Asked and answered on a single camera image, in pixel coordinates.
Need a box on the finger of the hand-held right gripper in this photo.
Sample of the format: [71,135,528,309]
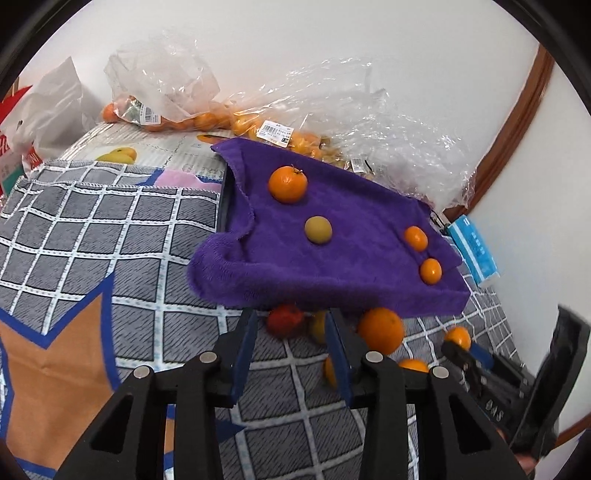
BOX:
[471,347,539,402]
[441,340,513,428]

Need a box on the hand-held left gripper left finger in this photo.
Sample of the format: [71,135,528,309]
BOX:
[55,308,257,480]

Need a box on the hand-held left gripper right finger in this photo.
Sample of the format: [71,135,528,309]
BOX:
[325,310,529,480]

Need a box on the small yellow fruit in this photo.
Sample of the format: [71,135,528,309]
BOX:
[308,310,329,346]

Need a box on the small red fruit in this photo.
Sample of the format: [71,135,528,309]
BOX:
[266,304,306,339]

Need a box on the purple towel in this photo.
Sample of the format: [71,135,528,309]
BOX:
[187,137,472,319]

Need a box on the yellow-green round fruit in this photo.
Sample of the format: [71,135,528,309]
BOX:
[304,215,333,245]

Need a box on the orange with green stem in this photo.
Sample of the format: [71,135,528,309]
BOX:
[268,165,309,205]

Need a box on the pile of yellow-brown fruits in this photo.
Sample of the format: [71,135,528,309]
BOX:
[231,115,370,174]

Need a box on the brown wooden baseboard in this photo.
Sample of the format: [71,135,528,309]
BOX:
[556,406,591,448]

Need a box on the blue tissue pack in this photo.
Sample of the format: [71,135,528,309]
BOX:
[448,216,502,284]

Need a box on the grey checked star-print cloth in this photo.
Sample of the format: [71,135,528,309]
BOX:
[0,159,522,480]

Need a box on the printed cardboard box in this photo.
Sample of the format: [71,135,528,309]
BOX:
[69,122,232,183]

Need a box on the pile of bagged mandarins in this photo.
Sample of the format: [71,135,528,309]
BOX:
[102,97,232,134]

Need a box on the large crumpled clear plastic bag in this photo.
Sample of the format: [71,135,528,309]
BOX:
[222,55,393,176]

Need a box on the clear plastic bag of mandarins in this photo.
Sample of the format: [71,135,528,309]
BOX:
[102,39,232,134]

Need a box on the white plastic bag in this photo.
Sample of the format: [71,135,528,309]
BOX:
[9,56,100,160]

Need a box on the red paper bag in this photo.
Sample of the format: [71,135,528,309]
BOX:
[0,85,35,139]

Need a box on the brown wooden door frame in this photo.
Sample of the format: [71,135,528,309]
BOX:
[455,44,555,217]

